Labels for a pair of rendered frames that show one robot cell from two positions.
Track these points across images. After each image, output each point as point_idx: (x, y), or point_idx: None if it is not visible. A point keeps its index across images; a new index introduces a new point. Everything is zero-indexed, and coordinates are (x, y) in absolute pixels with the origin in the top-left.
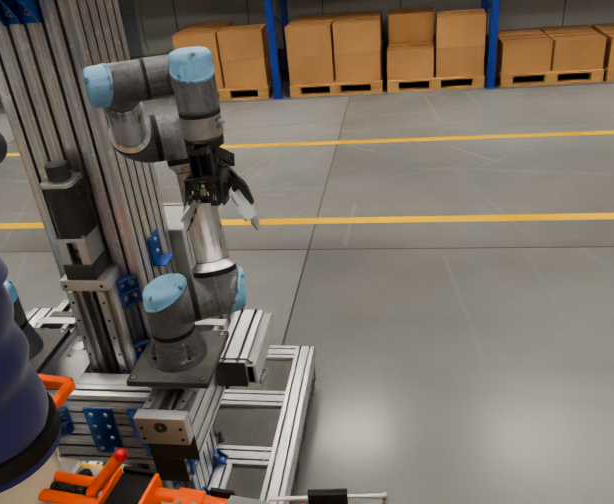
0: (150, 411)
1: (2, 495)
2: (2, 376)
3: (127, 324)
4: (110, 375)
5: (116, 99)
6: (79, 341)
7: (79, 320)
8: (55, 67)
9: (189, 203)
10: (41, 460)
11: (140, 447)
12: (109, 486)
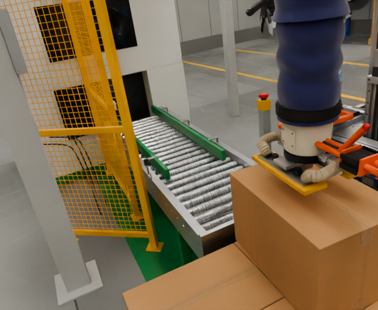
0: None
1: (300, 131)
2: (325, 64)
3: None
4: (371, 139)
5: None
6: (361, 123)
7: (367, 103)
8: None
9: None
10: (324, 122)
11: (370, 186)
12: (351, 147)
